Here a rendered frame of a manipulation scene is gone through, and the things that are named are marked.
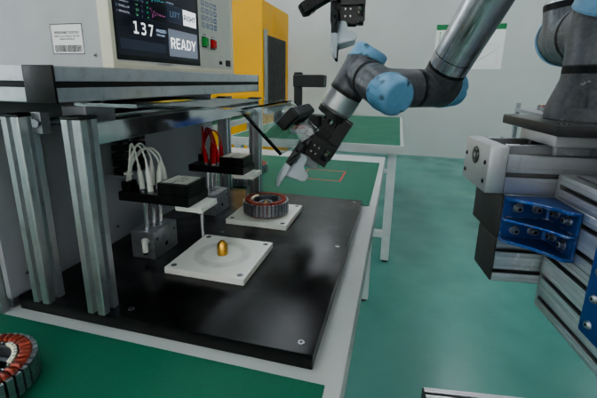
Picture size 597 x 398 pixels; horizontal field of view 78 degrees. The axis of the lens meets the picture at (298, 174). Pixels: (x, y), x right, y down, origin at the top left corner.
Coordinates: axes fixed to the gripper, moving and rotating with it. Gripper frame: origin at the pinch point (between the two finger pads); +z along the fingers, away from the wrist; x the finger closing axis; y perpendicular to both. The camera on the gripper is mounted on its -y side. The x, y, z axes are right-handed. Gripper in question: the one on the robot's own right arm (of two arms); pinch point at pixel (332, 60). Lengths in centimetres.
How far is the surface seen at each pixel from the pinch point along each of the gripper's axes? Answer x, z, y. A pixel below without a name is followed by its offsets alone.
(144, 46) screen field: -34.0, -0.3, -31.2
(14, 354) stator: -64, 36, -34
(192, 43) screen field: -18.3, -2.3, -29.0
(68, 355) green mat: -60, 40, -31
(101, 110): -42, 10, -35
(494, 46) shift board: 470, -44, 207
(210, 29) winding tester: -9.9, -6.0, -27.8
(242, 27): 329, -51, -113
